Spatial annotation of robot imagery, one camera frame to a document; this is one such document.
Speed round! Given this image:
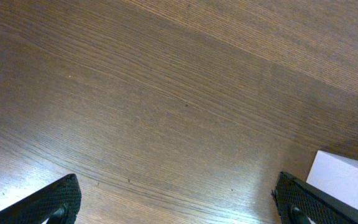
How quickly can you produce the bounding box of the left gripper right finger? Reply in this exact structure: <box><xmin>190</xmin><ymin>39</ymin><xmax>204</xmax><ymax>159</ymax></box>
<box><xmin>272</xmin><ymin>172</ymin><xmax>358</xmax><ymax>224</ymax></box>

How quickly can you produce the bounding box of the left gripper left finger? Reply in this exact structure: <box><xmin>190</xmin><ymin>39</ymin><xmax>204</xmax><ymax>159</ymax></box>
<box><xmin>0</xmin><ymin>174</ymin><xmax>81</xmax><ymax>224</ymax></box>

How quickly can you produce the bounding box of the white cardboard box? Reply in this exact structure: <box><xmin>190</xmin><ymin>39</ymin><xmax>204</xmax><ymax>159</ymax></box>
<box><xmin>306</xmin><ymin>151</ymin><xmax>358</xmax><ymax>209</ymax></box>

